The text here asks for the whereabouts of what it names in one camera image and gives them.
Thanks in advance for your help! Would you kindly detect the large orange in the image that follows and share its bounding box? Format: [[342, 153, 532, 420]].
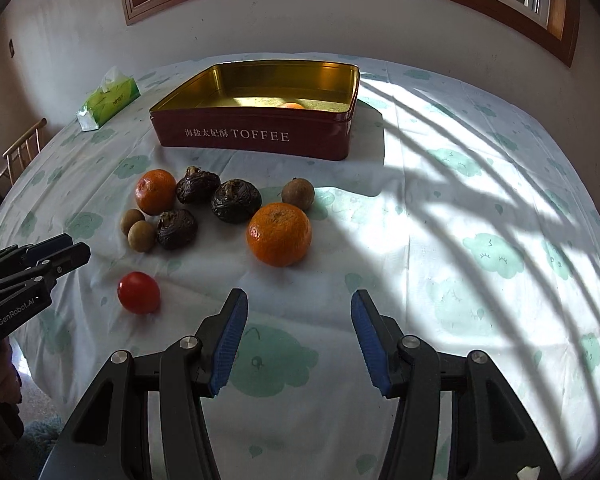
[[246, 202, 313, 268]]

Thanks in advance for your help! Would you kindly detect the green tissue pack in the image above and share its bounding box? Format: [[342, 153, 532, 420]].
[[76, 66, 141, 133]]

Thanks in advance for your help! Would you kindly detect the light wooden chair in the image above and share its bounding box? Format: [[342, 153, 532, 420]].
[[2, 118, 47, 186]]

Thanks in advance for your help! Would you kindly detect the red and gold tin box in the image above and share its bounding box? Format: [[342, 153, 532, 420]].
[[149, 60, 361, 162]]

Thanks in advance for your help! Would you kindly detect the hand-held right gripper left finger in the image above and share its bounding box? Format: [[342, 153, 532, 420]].
[[42, 288, 249, 480]]

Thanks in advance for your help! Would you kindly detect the red tomato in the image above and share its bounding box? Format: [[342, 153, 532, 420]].
[[117, 271, 161, 316]]

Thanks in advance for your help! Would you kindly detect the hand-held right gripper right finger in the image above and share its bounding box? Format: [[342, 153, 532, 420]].
[[350, 289, 563, 480]]

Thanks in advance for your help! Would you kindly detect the dark water chestnut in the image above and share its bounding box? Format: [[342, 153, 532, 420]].
[[155, 208, 199, 251], [210, 179, 263, 224], [175, 166, 221, 205]]

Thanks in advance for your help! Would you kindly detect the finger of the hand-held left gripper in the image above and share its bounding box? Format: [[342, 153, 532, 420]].
[[0, 233, 76, 273], [0, 242, 92, 293]]

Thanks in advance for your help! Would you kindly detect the brown longan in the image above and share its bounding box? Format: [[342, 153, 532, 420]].
[[120, 208, 146, 236], [281, 177, 316, 210], [128, 220, 157, 251]]

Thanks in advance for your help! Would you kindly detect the white green-patterned tablecloth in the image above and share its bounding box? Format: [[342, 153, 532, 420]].
[[0, 52, 600, 480]]

